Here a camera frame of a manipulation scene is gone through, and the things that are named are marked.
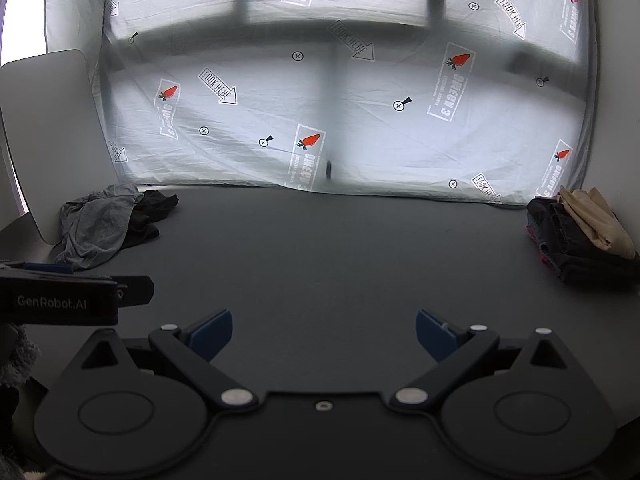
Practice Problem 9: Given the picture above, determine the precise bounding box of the grey hoodie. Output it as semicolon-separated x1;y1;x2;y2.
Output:
54;184;146;270

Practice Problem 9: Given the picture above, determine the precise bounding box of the white printed sheet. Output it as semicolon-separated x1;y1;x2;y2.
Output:
45;0;599;207

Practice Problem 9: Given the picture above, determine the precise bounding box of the black sweater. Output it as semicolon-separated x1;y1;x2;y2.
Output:
120;189;180;250

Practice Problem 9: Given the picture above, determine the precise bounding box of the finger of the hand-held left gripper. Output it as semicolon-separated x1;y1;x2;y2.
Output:
118;275;155;309

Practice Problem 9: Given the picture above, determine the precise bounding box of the white rounded board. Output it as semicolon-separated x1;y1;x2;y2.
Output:
0;49;120;247

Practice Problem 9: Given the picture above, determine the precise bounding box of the beige folded garment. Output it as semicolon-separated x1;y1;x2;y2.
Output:
557;186;637;262

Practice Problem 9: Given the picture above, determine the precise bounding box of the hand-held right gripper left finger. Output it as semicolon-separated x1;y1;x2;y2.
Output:
64;309;260;414

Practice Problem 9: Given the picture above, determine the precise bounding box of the dark folded garment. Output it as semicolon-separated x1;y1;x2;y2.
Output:
526;197;640;284

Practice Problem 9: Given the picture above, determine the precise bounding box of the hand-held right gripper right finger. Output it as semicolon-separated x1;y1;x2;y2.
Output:
388;309;584;414

